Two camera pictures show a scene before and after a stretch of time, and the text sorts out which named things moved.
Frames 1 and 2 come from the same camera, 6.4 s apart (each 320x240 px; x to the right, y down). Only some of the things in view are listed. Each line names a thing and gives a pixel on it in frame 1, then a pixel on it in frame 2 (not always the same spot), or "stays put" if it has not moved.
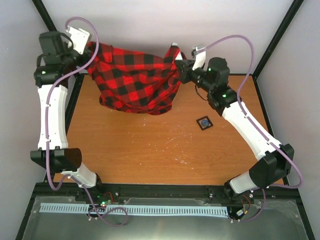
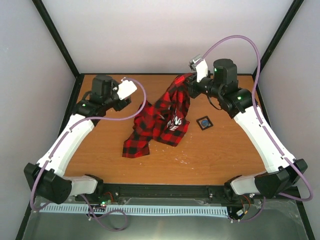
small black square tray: (204, 123) stays put
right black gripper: (184, 72) -> (191, 86)
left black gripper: (87, 55) -> (122, 104)
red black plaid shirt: (135, 82) -> (166, 121)
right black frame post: (276, 38) stays put
